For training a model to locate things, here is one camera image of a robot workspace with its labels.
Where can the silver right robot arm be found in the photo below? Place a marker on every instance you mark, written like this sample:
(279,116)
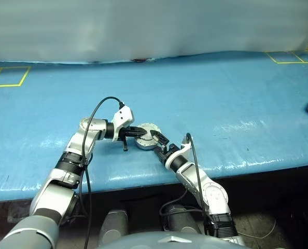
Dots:
(213,194)

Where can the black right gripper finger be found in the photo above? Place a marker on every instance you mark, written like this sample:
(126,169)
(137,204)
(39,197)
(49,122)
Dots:
(160,138)
(162,155)

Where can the grey robot torso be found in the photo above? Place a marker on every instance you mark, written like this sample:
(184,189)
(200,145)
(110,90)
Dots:
(169,242)

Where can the dark grey rounded shape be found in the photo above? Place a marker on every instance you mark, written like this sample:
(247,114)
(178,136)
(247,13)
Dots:
(177,220)

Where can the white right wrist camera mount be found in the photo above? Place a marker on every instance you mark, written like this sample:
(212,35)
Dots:
(186,147)

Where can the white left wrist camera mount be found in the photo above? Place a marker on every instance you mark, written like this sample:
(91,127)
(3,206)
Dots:
(124,116)

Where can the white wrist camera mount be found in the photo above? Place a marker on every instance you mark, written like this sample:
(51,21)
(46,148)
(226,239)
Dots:
(186,147)
(124,116)

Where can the blue plastic table cover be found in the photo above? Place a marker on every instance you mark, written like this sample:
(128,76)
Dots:
(221,103)

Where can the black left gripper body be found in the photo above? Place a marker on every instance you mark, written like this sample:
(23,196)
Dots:
(123,133)

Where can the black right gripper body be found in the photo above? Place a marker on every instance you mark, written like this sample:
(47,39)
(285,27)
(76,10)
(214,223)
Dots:
(170,150)

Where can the round silver motor end cover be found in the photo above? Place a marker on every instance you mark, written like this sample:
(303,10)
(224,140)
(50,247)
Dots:
(149,129)

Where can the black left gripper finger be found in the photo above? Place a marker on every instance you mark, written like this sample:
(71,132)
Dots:
(138,130)
(133,135)

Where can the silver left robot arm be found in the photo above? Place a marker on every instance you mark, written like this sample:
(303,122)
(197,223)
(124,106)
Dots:
(81,140)

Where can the white backdrop sheet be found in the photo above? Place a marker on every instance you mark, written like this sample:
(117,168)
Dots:
(143,26)

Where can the light grey rounded shape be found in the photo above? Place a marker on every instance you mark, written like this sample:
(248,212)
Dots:
(113,225)

